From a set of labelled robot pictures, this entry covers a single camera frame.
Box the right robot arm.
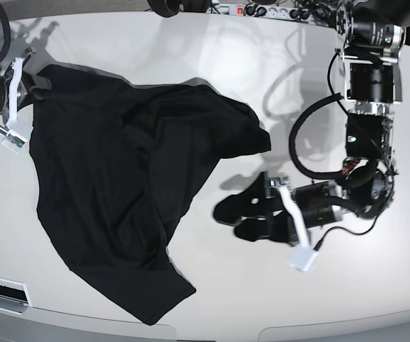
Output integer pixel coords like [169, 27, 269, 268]
[0, 3, 52, 125]

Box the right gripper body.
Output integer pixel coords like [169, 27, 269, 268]
[1, 69, 29, 114]

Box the white power strip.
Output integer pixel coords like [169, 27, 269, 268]
[206, 1, 334, 26]

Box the grey slotted table fixture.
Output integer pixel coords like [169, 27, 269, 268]
[0, 278, 33, 315]

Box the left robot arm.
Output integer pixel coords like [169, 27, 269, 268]
[213, 1, 410, 247]

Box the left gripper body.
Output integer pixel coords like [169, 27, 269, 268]
[261, 172, 342, 246]

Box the black t-shirt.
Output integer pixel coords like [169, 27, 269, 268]
[29, 65, 271, 325]

